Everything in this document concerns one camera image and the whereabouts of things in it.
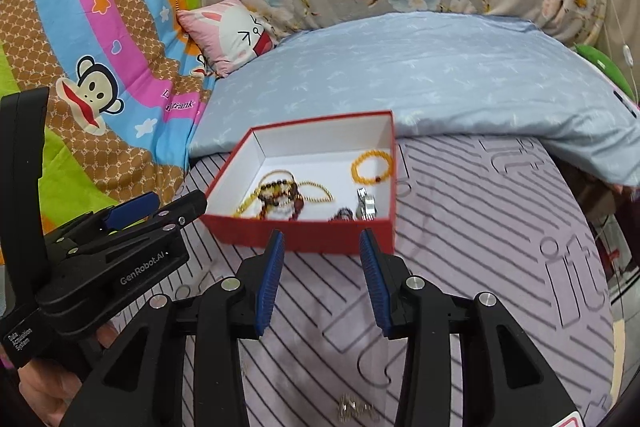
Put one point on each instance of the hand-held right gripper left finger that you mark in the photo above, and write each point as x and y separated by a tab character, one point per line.
270	282

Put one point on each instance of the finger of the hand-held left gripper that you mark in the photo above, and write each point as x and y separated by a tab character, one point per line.
130	209
170	219

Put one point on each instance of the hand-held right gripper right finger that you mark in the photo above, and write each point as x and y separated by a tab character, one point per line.
375	287

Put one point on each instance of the red cardboard box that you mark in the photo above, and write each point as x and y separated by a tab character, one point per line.
320	238

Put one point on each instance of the gold bangle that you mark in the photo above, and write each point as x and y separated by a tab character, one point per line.
275	172

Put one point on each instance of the person's left hand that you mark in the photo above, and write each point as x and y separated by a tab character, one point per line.
55	392

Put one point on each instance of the silver earring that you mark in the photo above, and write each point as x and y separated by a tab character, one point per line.
350	407

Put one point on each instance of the cartoon monkey printed blanket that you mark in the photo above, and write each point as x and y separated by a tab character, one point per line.
100	32

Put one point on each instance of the pink bunny pillow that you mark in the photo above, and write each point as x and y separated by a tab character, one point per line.
225	32

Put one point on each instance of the light blue pillow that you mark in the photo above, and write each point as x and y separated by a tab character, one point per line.
425	72

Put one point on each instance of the dark bedside furniture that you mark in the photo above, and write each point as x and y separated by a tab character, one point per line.
610	232

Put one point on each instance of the green plastic object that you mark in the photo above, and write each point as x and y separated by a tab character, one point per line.
607	67

